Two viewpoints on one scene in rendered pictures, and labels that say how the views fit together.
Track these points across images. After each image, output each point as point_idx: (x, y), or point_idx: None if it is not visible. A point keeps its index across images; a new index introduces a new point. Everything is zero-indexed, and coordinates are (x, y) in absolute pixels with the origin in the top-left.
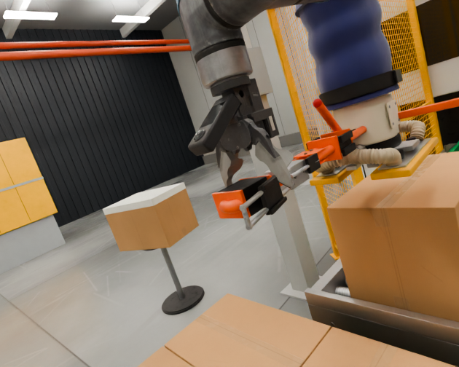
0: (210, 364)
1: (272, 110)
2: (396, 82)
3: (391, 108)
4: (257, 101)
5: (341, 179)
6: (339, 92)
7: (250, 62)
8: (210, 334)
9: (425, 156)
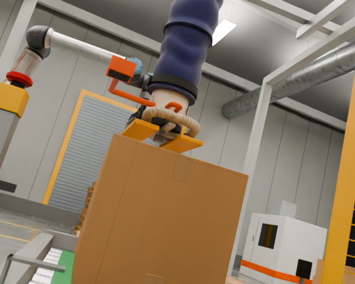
0: None
1: (139, 108)
2: (146, 85)
3: (149, 100)
4: (142, 106)
5: (159, 146)
6: None
7: (141, 95)
8: (226, 281)
9: (126, 128)
